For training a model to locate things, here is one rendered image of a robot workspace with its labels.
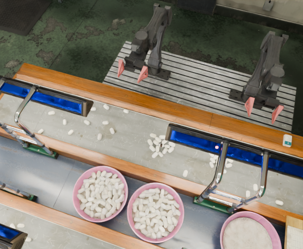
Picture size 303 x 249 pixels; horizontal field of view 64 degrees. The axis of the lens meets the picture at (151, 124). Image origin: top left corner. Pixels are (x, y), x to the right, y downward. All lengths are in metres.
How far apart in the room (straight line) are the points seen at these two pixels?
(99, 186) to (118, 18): 2.25
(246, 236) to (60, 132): 1.08
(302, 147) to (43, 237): 1.36
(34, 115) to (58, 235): 0.68
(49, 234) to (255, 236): 0.94
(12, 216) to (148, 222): 0.65
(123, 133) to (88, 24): 1.95
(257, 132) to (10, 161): 1.37
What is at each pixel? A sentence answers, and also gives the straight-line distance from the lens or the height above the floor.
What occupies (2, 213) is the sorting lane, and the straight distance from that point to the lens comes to 1.42.
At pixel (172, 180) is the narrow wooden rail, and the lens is 1.24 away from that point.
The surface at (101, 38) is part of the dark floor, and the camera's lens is 2.90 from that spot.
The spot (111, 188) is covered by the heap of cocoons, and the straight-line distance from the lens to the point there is 1.27.
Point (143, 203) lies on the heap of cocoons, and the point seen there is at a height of 0.74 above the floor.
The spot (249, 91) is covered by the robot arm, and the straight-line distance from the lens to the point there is 1.52.
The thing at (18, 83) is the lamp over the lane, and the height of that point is 1.11.
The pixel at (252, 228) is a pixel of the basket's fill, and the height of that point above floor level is 0.74.
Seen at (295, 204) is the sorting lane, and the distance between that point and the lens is 1.42.
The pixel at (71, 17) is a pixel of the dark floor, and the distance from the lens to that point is 3.24.
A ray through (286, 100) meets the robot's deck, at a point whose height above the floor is 0.67.
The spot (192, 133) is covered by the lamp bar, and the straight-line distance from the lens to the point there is 0.96.
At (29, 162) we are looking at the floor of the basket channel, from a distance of 1.52.
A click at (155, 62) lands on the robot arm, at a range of 1.53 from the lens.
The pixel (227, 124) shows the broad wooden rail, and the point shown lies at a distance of 1.41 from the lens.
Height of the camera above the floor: 1.97
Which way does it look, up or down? 63 degrees down
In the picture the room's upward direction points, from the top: straight up
